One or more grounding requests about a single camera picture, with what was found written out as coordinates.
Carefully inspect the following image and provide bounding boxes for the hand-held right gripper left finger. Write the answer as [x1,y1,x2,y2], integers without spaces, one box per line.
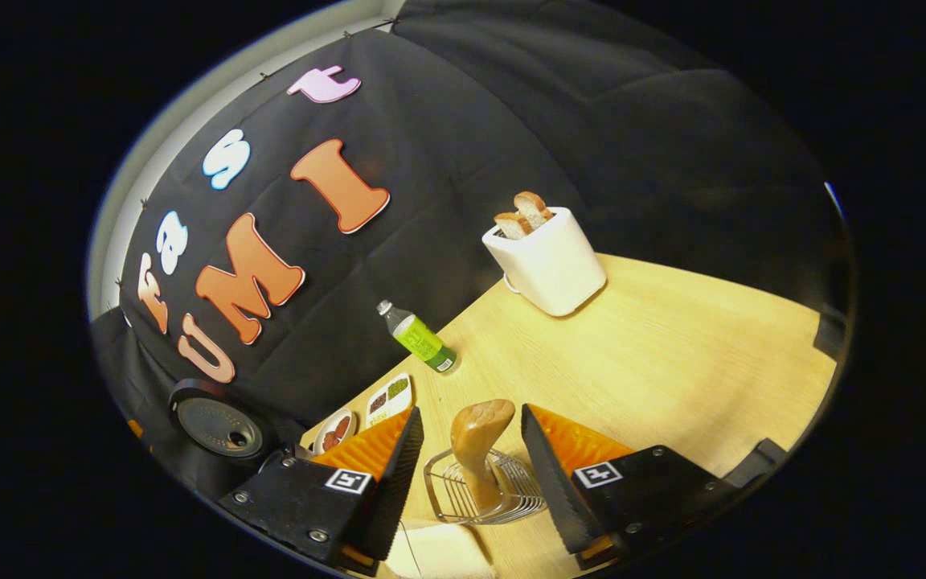
[216,404,425,576]

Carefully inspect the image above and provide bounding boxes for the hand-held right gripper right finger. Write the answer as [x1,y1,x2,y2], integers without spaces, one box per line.
[521,403,741,570]

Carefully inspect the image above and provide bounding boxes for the wire chopstick holder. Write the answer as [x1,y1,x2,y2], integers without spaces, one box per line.
[423,448,548,526]

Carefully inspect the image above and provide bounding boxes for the dark grey rice cooker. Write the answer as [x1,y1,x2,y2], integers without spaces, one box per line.
[167,376,271,463]

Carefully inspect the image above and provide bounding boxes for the white round plate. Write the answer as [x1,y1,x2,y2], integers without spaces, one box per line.
[312,409,357,456]

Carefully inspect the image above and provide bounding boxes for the white divided bean dish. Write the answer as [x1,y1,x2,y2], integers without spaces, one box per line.
[364,372,413,429]

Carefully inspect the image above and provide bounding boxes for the green plastic bottle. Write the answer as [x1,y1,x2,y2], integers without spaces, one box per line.
[376,299,458,375]

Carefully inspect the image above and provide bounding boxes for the white toaster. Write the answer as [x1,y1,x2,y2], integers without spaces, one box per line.
[481,207,607,318]

